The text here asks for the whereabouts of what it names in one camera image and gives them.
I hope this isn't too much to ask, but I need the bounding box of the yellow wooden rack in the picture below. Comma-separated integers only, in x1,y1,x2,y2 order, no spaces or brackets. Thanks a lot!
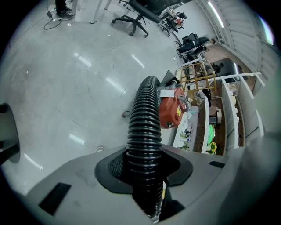
175,62,216,92

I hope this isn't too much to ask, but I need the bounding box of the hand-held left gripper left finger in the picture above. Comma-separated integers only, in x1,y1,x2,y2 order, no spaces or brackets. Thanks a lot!
25,145,155,225

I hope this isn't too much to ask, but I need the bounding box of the grey tube with black fittings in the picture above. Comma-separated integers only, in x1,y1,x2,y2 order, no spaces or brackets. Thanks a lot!
0,102,21,165

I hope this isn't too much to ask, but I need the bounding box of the green round object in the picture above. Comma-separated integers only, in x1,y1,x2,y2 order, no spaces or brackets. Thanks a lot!
208,124,216,144

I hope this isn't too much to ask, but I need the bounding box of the white shelf unit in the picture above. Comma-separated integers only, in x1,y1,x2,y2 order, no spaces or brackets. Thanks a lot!
172,72,267,156

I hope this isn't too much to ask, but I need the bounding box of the black corrugated vacuum hose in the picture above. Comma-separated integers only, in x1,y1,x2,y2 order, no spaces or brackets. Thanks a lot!
126,75,164,221

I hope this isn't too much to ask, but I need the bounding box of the black power adapter with cable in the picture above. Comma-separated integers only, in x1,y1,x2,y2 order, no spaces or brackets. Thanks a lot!
43,10,62,30

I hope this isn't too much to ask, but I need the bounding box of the black mesh office chair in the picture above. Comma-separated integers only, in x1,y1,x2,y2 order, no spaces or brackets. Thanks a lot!
158,12,187,37

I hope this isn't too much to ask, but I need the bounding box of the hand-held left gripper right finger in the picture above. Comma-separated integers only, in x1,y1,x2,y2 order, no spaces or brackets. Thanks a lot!
158,144,230,222

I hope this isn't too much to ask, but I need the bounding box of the white desk leg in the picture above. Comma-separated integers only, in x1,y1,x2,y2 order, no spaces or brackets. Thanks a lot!
89,0,104,25

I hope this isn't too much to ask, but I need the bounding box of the long ceiling light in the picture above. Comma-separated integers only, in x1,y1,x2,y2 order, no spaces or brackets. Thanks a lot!
207,0,225,29

